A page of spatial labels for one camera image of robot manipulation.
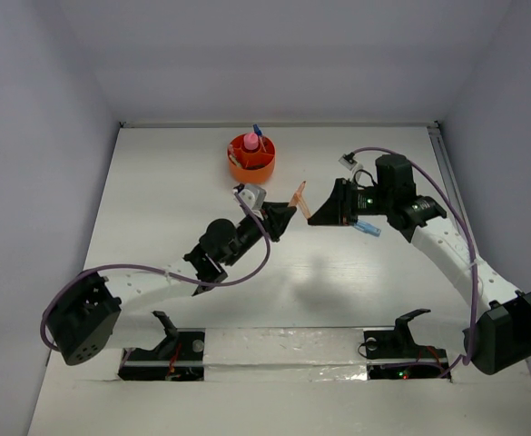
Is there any green highlighter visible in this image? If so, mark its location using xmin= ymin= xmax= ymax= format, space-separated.
xmin=229 ymin=154 xmax=242 ymax=168

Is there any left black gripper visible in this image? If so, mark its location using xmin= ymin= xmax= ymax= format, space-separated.
xmin=222 ymin=203 xmax=294 ymax=267

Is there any clear blue-capped glue bottle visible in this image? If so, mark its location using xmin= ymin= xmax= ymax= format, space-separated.
xmin=252 ymin=124 xmax=264 ymax=145

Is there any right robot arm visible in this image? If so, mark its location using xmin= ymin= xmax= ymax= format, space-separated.
xmin=308 ymin=150 xmax=531 ymax=375

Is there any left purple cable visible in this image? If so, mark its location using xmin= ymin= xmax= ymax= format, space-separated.
xmin=41 ymin=193 xmax=273 ymax=353

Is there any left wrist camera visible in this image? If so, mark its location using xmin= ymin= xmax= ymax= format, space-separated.
xmin=232 ymin=183 xmax=266 ymax=213

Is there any aluminium side rail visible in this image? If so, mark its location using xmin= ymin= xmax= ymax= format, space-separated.
xmin=427 ymin=122 xmax=484 ymax=264

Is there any orange highlighter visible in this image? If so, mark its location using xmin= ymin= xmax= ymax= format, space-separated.
xmin=288 ymin=181 xmax=311 ymax=220

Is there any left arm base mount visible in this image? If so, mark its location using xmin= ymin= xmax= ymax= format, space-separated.
xmin=117 ymin=311 xmax=205 ymax=382

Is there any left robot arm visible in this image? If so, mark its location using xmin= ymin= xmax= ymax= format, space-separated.
xmin=39 ymin=202 xmax=297 ymax=366

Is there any orange round organizer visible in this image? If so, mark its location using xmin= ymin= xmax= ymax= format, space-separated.
xmin=227 ymin=134 xmax=276 ymax=184

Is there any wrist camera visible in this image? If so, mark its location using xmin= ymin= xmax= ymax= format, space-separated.
xmin=339 ymin=153 xmax=364 ymax=175
xmin=232 ymin=183 xmax=266 ymax=213

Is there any blue highlighter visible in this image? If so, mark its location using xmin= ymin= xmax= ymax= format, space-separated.
xmin=352 ymin=220 xmax=381 ymax=237

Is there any pink glue stick tube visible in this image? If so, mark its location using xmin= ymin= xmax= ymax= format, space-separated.
xmin=242 ymin=133 xmax=260 ymax=153

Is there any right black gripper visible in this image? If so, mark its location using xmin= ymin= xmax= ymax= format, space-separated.
xmin=308 ymin=178 xmax=393 ymax=227

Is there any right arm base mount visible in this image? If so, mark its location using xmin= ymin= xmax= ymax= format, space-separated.
xmin=357 ymin=309 xmax=449 ymax=381

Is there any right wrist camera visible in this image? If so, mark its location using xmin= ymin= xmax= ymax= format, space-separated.
xmin=339 ymin=153 xmax=364 ymax=175

